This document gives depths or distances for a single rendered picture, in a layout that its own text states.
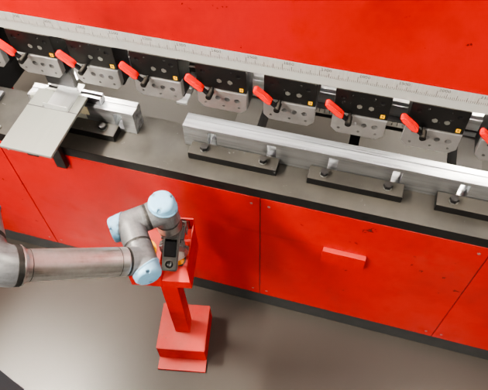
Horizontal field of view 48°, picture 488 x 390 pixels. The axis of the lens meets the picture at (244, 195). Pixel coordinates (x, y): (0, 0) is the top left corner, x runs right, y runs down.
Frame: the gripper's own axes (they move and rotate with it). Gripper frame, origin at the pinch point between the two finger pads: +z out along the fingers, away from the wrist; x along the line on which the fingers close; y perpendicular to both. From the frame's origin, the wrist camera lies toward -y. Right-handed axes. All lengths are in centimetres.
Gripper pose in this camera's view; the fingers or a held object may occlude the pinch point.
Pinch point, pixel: (177, 259)
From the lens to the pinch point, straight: 179.4
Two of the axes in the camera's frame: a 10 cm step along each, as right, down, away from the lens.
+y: 0.8, -8.6, 5.0
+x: -10.0, -0.6, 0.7
